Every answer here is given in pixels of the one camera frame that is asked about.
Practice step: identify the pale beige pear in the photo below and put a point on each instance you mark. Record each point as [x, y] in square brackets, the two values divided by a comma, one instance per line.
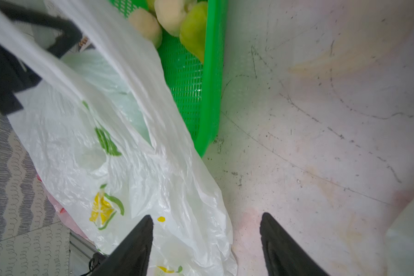
[147, 25]

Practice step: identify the pink plastic bag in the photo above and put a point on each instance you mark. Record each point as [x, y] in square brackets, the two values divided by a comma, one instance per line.
[62, 214]

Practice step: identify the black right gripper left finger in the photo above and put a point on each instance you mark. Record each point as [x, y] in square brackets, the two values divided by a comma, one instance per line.
[131, 257]

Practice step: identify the green plastic basket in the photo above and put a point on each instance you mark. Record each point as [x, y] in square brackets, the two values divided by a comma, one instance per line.
[196, 87]

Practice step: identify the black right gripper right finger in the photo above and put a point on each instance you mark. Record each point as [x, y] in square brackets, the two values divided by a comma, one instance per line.
[283, 256]

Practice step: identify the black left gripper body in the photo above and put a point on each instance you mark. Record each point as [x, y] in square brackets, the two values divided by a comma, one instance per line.
[14, 78]

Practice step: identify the green pear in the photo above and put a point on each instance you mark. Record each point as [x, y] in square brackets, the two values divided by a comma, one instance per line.
[193, 30]

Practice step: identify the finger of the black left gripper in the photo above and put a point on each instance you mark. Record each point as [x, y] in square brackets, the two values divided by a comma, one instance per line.
[55, 34]

